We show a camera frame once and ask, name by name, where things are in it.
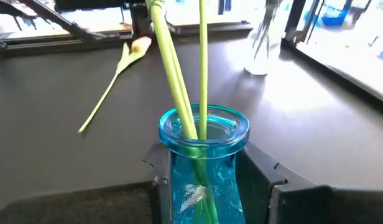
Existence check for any blue glass vase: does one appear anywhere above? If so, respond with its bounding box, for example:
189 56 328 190
158 104 251 224

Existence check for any purple artificial flower bunch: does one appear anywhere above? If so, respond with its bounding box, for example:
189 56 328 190
252 0 281 60

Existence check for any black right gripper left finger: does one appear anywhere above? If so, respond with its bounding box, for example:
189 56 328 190
0 142 174 224

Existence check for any clear glass vase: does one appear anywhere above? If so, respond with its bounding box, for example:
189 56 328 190
243 0 285 76

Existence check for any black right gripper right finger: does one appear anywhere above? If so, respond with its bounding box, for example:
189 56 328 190
236 141 383 224

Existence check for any white artificial tulip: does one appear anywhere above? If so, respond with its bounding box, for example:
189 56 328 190
165 24 198 140
145 0 198 141

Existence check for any pink artificial tulip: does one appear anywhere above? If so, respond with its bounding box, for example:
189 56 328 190
198 0 209 141
77 35 152 134

